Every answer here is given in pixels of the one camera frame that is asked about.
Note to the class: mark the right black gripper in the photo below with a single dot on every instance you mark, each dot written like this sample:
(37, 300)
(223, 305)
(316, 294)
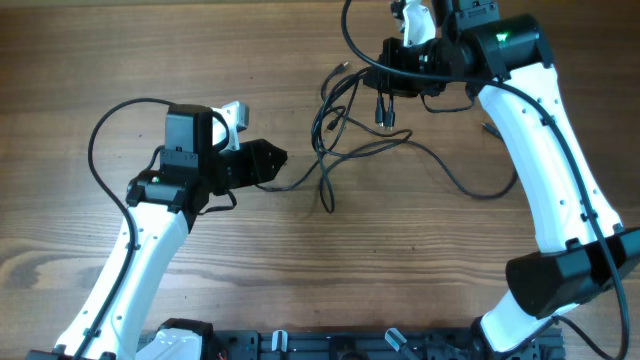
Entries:
(393, 84)

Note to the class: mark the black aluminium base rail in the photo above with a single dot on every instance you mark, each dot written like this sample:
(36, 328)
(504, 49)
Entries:
(432, 344)

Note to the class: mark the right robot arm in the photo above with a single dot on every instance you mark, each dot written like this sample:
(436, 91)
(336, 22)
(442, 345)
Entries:
(507, 64)

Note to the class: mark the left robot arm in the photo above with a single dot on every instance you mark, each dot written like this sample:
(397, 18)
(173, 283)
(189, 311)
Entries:
(201, 157)

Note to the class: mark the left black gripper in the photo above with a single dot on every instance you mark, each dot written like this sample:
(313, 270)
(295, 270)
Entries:
(254, 157)

